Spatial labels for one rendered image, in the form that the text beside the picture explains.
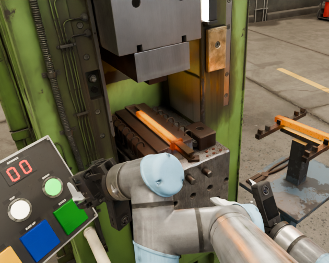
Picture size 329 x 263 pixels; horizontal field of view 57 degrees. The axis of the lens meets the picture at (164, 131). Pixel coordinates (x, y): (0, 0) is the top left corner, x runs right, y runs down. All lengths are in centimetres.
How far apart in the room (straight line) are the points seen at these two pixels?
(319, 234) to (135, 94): 147
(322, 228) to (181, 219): 185
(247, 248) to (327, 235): 194
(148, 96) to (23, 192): 91
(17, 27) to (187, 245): 75
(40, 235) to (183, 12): 75
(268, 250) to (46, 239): 64
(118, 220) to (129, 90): 93
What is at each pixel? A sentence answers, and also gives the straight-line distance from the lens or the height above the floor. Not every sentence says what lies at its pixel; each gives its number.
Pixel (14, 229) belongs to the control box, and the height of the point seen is 106.
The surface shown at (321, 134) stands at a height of 98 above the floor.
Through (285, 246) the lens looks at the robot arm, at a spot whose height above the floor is 100.
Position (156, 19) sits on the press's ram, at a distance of 97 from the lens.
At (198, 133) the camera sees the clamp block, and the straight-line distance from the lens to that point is 125.
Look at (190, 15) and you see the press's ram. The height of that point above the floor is 144.
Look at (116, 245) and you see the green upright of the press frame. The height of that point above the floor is 47.
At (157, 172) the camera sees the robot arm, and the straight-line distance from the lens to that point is 50.
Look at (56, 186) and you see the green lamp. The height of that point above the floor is 109.
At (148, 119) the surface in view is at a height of 101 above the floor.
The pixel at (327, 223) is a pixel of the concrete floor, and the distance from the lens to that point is 237.
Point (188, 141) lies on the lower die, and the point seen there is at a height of 98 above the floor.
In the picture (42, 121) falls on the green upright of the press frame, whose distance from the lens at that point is 108.
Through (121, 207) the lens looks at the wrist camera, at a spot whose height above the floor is 114.
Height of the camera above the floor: 162
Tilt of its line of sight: 30 degrees down
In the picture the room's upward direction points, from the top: 5 degrees counter-clockwise
